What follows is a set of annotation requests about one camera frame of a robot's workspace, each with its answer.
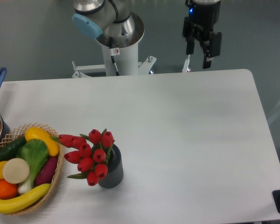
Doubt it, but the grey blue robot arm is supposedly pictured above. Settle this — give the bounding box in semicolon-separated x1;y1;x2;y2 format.
72;0;222;69

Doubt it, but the dark grey ribbed vase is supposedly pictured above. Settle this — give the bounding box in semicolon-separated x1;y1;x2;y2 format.
98;145;124;189

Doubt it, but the dark green cucumber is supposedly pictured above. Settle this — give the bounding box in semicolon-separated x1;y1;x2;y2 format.
0;137;26;162

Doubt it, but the yellow banana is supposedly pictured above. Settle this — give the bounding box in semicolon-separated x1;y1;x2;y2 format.
0;183;50;214

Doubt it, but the green bok choy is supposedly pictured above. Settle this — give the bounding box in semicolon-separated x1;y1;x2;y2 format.
16;139;49;195

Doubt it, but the beige round disc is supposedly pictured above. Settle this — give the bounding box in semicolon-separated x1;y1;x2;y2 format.
2;158;30;184

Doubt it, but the red tulip bouquet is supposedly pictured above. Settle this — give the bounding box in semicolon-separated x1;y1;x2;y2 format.
50;129;115;186

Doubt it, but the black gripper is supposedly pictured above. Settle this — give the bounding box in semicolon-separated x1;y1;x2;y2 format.
182;0;222;69

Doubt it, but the woven wicker basket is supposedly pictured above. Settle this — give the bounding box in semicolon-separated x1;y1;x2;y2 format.
0;123;64;215

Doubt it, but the purple sweet potato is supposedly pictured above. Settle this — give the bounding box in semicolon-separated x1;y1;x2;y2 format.
35;157;58;186

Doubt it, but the yellow lemon squash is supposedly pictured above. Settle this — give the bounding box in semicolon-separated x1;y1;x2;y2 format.
24;126;59;156

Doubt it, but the orange fruit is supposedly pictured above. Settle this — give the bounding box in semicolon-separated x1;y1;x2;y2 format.
0;180;18;200

